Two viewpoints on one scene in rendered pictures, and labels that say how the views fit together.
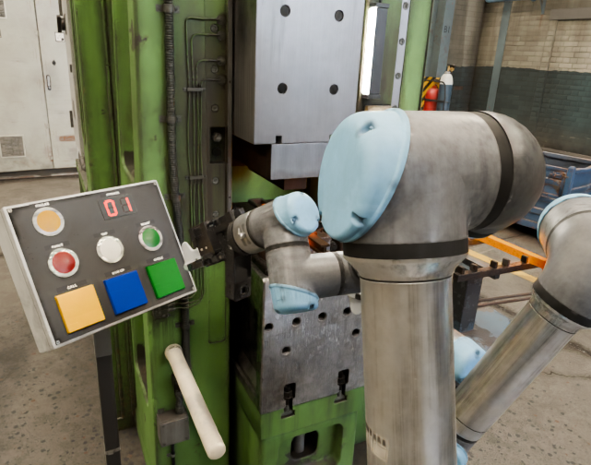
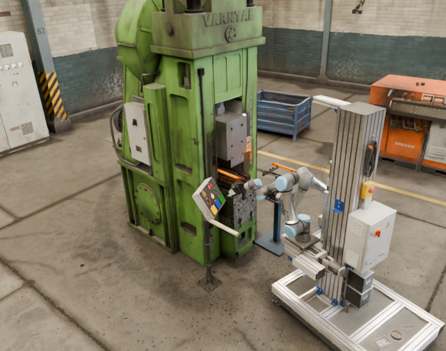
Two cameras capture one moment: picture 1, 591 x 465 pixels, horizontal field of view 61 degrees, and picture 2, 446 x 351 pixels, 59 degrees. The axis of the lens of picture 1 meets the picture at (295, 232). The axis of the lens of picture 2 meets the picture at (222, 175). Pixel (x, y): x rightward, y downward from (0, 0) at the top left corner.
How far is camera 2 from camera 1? 2.88 m
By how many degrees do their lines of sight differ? 19
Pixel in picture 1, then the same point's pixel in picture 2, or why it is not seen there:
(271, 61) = (229, 141)
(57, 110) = (6, 113)
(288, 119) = (233, 152)
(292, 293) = (261, 196)
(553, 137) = (282, 65)
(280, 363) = (237, 213)
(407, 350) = (289, 200)
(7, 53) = not seen: outside the picture
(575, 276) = (303, 184)
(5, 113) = not seen: outside the picture
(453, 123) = (289, 176)
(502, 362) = (296, 199)
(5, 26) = not seen: outside the picture
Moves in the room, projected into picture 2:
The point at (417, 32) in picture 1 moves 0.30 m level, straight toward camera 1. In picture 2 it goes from (254, 113) to (260, 123)
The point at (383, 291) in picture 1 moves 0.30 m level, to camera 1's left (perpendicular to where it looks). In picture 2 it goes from (285, 195) to (252, 203)
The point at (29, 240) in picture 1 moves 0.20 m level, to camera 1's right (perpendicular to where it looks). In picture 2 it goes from (203, 198) to (224, 194)
